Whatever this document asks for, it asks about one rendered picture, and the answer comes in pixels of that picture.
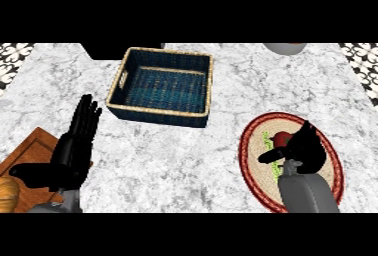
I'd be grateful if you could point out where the blue wicker basket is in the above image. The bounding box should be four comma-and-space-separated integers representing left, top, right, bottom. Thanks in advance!
104, 46, 215, 129

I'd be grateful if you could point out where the grey round pot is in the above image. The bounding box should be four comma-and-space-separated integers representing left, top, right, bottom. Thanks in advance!
261, 42, 306, 56

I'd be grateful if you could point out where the red tomato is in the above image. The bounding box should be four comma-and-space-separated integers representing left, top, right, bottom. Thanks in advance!
270, 131, 295, 149

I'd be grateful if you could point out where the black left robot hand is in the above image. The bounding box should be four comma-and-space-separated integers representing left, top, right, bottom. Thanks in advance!
7, 93, 103, 194

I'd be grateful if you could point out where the orange wooden object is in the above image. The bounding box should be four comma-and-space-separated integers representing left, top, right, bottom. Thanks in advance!
0, 176, 23, 214

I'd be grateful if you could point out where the round red-rimmed woven placemat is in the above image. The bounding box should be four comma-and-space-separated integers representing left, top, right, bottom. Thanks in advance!
237, 111, 345, 214

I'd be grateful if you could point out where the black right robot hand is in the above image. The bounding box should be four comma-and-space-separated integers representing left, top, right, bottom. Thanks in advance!
256, 120, 326, 175

